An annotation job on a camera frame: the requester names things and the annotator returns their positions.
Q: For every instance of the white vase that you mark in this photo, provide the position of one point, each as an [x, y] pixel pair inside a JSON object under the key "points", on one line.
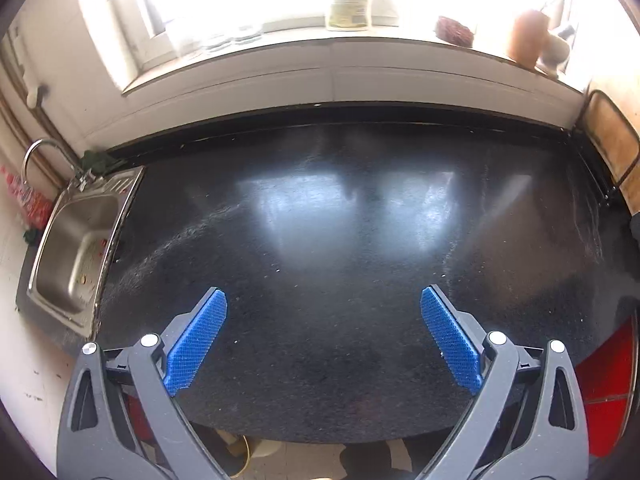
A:
{"points": [[554, 55]]}

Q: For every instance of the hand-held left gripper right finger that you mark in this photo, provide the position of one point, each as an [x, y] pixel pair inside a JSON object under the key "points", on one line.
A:
{"points": [[450, 335]]}

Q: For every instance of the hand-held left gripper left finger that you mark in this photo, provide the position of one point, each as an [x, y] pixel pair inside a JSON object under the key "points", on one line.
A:
{"points": [[197, 340]]}

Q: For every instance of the brown scrubber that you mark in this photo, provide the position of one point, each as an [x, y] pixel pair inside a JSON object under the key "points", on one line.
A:
{"points": [[454, 30]]}

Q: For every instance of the orange vase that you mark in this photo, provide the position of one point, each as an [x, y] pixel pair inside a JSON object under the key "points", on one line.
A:
{"points": [[527, 37]]}

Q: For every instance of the red bin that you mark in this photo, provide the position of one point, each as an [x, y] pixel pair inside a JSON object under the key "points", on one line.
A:
{"points": [[607, 385]]}

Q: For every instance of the red patterned bottles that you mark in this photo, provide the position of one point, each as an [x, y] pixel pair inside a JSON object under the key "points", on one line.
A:
{"points": [[25, 200]]}

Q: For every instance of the wooden tray with black frame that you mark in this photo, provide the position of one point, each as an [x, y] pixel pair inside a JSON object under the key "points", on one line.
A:
{"points": [[607, 130]]}

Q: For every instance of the steel sink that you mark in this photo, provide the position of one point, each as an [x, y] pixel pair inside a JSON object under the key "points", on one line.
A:
{"points": [[80, 250]]}

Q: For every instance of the white dishes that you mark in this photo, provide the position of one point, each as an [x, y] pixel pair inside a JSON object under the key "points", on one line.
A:
{"points": [[232, 39]]}

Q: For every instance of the dark shoe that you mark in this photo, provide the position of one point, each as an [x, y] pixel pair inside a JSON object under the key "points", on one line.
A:
{"points": [[370, 460]]}

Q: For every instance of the steel faucet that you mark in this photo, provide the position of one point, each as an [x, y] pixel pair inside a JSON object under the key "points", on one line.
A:
{"points": [[40, 147]]}

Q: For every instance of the green cloth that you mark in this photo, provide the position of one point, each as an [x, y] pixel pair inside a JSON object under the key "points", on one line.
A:
{"points": [[102, 161]]}

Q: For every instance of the pale jar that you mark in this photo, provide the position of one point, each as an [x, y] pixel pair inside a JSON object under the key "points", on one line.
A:
{"points": [[348, 10]]}

